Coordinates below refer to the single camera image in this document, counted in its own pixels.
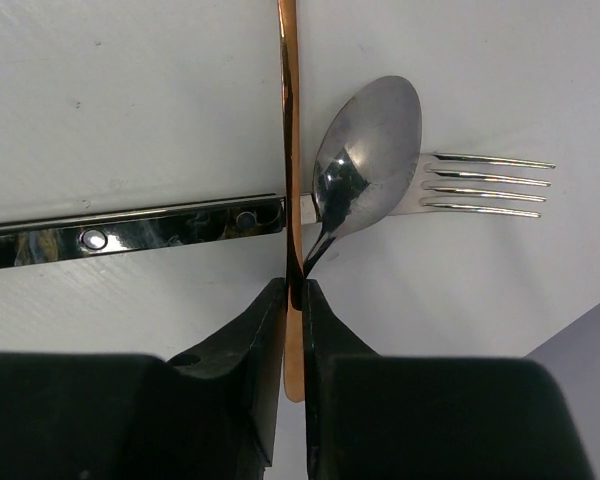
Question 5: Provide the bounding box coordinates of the copper fork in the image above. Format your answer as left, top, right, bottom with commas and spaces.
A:
277, 0, 305, 403

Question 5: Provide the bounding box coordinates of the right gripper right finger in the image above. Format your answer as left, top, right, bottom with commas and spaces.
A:
302, 280, 594, 479

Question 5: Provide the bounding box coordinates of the silver spoon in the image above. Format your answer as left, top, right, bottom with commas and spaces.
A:
303, 75, 422, 274

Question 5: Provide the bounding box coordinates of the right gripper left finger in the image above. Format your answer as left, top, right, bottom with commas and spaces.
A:
0, 278, 286, 479

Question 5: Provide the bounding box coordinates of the silver fork with black handle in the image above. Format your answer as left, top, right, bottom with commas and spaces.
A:
0, 153, 555, 269

